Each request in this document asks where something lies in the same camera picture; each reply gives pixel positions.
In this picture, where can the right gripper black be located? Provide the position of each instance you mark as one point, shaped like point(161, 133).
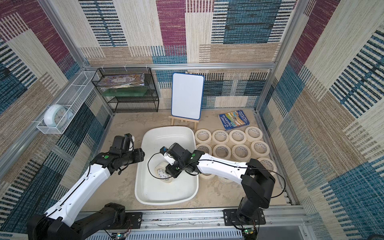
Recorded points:
point(172, 170)

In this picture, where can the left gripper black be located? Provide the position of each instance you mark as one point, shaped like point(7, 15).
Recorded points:
point(139, 155)

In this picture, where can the masking tape roll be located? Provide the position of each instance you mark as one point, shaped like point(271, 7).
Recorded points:
point(253, 134)
point(203, 136)
point(220, 137)
point(237, 137)

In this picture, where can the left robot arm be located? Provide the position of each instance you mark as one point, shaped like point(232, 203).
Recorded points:
point(59, 221)

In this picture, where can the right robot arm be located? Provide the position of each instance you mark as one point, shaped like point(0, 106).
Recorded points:
point(257, 182)

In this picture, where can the white plastic storage box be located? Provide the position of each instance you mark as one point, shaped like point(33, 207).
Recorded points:
point(149, 190)

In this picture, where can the small wooden easel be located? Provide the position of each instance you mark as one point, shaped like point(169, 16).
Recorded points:
point(195, 122)

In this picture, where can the green book on shelf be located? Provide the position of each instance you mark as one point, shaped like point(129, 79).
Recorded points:
point(125, 92)

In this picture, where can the blue storey book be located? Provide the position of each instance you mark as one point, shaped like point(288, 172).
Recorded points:
point(234, 120)

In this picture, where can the colourful book on shelf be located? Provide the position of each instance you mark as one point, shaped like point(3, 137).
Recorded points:
point(121, 81)

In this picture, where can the white round alarm clock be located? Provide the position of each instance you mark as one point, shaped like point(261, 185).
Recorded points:
point(57, 116)

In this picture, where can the white board blue frame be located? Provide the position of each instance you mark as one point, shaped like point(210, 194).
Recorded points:
point(187, 96)

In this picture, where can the black wire mesh shelf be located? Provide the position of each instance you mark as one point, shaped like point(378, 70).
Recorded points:
point(147, 103)

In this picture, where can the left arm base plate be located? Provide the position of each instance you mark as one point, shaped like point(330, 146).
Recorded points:
point(133, 221)

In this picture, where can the white wire wall basket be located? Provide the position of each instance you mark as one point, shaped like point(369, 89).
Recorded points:
point(72, 98)

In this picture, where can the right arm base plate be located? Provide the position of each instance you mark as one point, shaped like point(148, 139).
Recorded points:
point(233, 218)

